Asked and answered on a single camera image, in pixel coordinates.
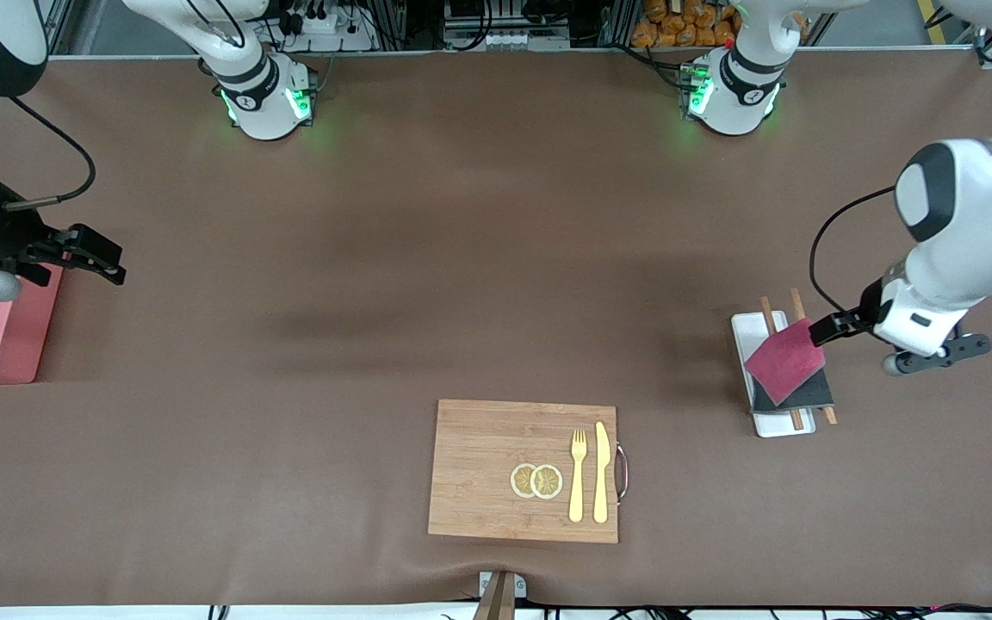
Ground brown table cover mat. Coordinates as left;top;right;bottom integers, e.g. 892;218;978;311
0;47;992;608

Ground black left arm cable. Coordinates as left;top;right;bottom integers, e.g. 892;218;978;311
809;185;898;318

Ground orange snack bag pile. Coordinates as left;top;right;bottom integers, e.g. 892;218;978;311
631;0;740;50

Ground brown wooden chopstick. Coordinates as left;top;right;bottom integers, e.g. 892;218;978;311
759;296;805;431
789;288;839;426

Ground red wiping cloth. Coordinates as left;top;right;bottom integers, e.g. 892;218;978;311
744;317;835;412

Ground brown camera post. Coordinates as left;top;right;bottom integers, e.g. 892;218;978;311
472;573;516;620

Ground yellow fork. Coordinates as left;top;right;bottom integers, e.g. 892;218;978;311
568;429;588;524

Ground white rectangular tray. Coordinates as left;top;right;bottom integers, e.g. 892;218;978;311
730;311;817;438

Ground bamboo cutting board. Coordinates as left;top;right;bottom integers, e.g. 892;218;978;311
427;399;630;545

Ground metal clamp bracket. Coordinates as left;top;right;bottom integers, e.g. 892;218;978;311
478;571;528;601

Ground white power strip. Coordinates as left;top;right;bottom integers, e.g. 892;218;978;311
276;7;378;53

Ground yellow knife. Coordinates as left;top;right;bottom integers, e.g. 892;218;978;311
592;421;611;524

